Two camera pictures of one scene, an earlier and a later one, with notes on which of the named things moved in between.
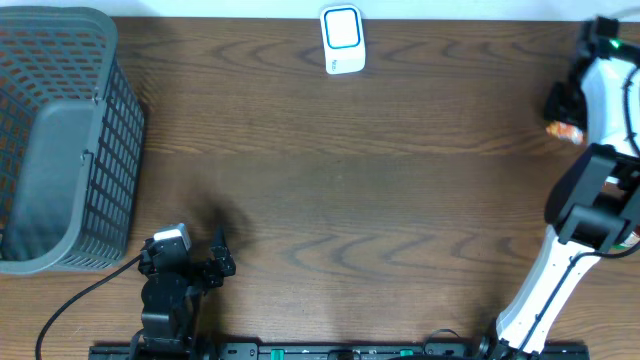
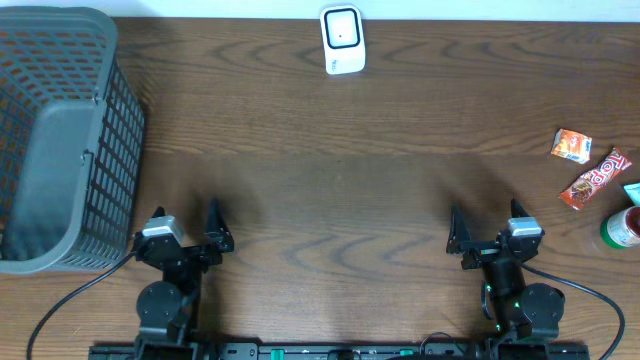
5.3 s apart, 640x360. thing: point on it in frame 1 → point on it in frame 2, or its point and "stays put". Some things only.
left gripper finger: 220,251 → 217,229
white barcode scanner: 343,39 stays put
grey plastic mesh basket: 72,142 stays put
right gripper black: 553,107 → 460,241
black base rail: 344,351 stays put
